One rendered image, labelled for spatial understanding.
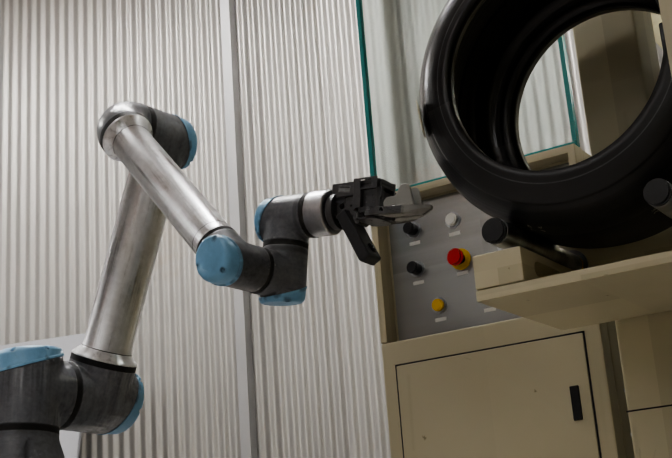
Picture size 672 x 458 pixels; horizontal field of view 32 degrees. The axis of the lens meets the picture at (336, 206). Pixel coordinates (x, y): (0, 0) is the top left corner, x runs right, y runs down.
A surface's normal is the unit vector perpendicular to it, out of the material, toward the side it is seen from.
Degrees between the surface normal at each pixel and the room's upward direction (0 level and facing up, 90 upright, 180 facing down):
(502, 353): 90
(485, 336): 90
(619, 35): 90
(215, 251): 91
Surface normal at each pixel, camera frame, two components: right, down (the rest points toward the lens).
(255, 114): -0.31, -0.26
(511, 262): -0.54, -0.22
